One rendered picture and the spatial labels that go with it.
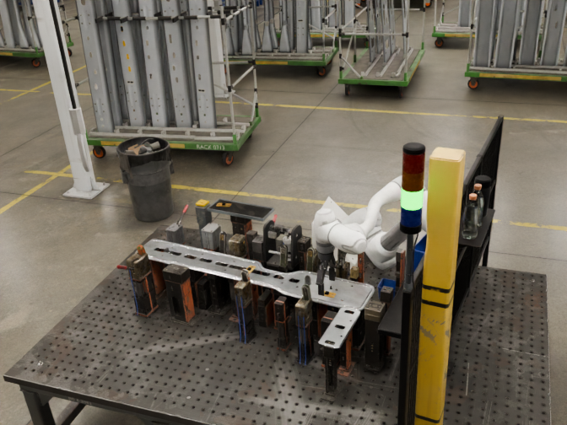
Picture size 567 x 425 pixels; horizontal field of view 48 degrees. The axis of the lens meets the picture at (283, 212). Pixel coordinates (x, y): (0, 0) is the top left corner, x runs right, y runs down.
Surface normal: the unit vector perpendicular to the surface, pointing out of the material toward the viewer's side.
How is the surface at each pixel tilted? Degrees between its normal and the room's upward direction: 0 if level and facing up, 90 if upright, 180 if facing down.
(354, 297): 0
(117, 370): 0
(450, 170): 90
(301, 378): 0
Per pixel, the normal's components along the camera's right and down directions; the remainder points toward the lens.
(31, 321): -0.06, -0.88
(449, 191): -0.44, 0.44
